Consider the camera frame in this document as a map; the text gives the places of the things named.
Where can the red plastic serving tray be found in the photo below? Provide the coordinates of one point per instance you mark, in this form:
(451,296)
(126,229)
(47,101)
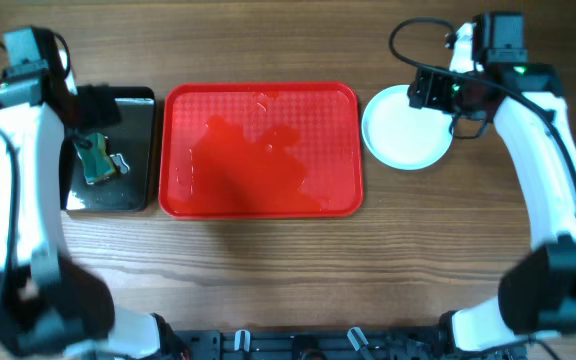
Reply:
(260,150)

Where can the black water tray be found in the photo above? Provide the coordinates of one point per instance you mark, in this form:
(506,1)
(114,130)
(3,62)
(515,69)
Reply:
(129,144)

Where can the green yellow scrub sponge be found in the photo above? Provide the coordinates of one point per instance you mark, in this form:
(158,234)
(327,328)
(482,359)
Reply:
(97,164)

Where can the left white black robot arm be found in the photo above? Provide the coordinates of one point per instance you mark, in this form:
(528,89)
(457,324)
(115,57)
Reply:
(49,305)

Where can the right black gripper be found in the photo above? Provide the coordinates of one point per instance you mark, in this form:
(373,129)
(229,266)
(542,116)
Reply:
(427,92)

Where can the black metal base rail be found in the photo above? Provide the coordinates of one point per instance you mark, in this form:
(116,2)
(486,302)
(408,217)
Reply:
(398,343)

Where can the light blue plate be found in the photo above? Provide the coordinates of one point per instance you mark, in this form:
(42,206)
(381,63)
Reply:
(403,137)

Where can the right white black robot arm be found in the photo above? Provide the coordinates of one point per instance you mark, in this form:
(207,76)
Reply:
(536,298)

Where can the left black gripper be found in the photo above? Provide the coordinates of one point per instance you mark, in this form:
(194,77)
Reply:
(100,116)

